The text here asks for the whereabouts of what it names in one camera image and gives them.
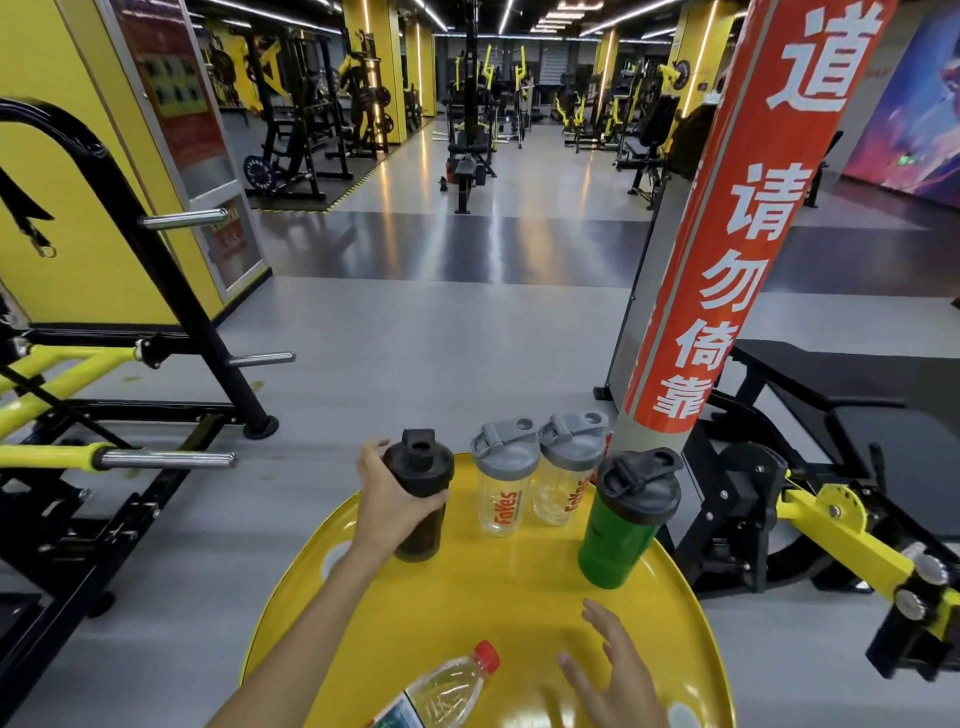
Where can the person's left thumb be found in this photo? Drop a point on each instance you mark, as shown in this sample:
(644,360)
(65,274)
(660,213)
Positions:
(429,508)

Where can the person's right thumb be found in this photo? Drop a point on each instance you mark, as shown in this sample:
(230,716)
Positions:
(576,675)

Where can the black yellow plate-loaded machine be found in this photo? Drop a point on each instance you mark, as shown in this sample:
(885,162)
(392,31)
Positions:
(176,292)

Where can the black weight plate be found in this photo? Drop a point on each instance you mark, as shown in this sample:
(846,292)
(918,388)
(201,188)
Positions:
(259,173)

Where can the clear water bottle red cap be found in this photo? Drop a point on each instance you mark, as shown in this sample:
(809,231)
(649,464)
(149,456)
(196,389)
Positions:
(442,690)

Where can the clear shaker bottle grey lid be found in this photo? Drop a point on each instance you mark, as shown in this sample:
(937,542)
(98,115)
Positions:
(502,487)
(566,472)

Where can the person's right hand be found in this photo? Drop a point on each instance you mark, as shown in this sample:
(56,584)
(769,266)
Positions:
(626,690)

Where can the black squat rack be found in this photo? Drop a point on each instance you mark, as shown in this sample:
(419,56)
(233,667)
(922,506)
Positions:
(296,120)

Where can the yellow black gym machines row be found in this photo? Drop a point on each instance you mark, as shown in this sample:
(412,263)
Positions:
(630,120)

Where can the person's left hand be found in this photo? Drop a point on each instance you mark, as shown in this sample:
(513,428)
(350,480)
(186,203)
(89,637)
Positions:
(379,510)

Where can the person's left forearm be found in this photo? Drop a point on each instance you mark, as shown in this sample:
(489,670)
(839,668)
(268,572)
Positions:
(300,645)

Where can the black rack with weight plates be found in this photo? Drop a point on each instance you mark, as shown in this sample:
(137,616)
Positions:
(367,97)

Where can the black padded weight bench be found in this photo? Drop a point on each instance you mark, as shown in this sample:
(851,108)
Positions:
(892,442)

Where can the colourful wall mural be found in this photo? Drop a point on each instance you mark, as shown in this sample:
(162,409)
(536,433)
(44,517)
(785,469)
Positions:
(911,112)

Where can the green shaker bottle black lid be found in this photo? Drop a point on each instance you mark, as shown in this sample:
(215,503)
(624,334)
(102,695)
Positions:
(619,532)

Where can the red padded pillar white characters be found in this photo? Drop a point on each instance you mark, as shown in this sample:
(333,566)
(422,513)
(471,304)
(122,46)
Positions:
(750,225)

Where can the glass door with red posters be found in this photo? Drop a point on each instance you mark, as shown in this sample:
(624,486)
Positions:
(187,135)

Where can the grey standing panel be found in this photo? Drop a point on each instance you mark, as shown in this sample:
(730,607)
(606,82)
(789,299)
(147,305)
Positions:
(667,247)

